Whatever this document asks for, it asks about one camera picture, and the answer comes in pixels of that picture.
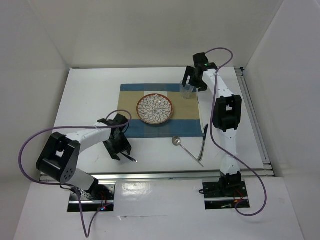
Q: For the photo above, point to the silver spoon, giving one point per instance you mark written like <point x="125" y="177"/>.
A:
<point x="176" y="141"/>

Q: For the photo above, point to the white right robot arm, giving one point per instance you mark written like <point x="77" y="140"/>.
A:
<point x="225" y="117"/>

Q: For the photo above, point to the aluminium rail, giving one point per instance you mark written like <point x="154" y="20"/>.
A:
<point x="267" y="172"/>
<point x="239" y="71"/>

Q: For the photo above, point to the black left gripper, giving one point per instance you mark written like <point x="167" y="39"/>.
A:
<point x="125" y="145"/>

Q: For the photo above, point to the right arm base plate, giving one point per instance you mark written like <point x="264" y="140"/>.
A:
<point x="217" y="199"/>

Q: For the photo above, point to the front aluminium rail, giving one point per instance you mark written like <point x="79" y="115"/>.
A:
<point x="267" y="172"/>

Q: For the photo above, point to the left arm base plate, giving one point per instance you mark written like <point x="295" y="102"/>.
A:
<point x="90" y="204"/>

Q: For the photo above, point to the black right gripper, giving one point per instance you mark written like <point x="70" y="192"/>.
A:
<point x="189" y="71"/>

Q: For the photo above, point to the blue beige checked placemat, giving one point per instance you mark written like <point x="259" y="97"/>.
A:
<point x="184" y="122"/>

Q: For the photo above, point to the right side aluminium rail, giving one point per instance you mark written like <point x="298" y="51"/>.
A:
<point x="239" y="71"/>

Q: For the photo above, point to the silver table knife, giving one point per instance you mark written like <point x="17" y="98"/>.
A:
<point x="203" y="143"/>

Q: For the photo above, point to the silver fork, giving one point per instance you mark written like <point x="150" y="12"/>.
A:
<point x="130" y="158"/>

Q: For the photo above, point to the clear drinking glass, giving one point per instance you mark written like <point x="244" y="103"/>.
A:
<point x="186" y="90"/>

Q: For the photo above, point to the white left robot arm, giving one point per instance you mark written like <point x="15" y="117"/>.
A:
<point x="60" y="155"/>

